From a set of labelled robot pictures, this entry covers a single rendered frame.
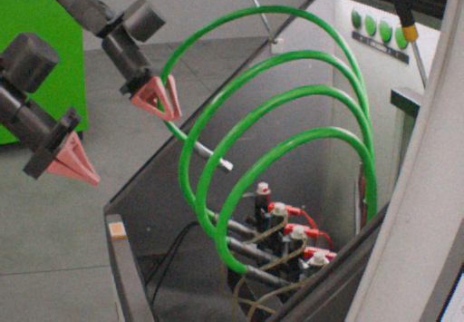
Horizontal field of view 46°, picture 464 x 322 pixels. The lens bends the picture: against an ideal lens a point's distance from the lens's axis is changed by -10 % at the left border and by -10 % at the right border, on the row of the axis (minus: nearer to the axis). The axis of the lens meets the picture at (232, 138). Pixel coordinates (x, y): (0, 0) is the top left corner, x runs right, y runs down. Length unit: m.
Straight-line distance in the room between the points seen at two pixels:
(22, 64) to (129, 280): 0.50
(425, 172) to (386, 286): 0.14
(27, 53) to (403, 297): 0.55
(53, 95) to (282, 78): 3.12
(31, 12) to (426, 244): 3.74
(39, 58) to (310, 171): 0.85
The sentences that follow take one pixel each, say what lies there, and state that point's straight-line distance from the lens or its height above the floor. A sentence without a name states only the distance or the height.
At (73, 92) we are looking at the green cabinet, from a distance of 4.33.
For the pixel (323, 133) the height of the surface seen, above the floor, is 1.32.
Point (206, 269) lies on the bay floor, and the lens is 1.36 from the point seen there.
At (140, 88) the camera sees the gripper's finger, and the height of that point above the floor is 1.28.
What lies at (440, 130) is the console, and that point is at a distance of 0.65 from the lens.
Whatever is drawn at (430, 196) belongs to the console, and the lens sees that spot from 0.65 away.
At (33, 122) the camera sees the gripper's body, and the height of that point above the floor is 1.33.
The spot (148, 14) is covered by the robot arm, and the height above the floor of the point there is 1.41.
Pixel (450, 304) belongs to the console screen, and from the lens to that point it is 0.61.
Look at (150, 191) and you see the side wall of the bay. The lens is 1.34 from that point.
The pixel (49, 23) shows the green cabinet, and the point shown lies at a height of 0.92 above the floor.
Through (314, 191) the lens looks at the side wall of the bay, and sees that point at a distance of 1.47.
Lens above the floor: 1.58
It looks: 21 degrees down
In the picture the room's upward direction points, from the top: straight up
